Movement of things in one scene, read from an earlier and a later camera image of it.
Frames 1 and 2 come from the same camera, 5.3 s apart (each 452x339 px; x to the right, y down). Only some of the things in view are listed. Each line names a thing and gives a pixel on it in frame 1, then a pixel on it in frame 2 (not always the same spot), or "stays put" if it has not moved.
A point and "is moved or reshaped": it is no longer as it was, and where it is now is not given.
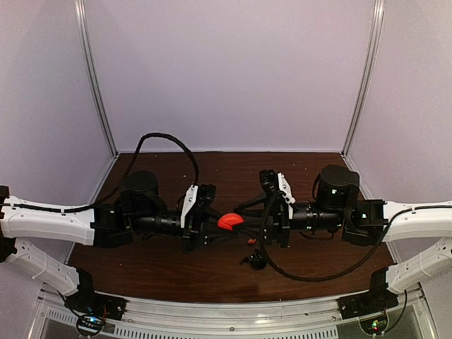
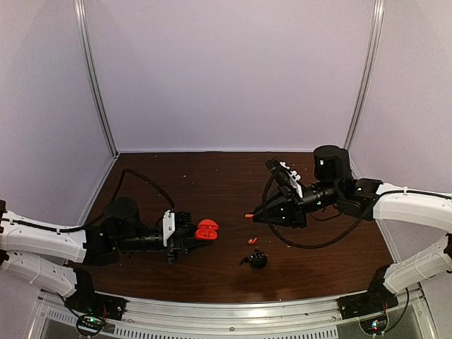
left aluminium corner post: [84, 39] stays put
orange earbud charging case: [228, 219] is moved or reshaped
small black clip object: [258, 260] stays put
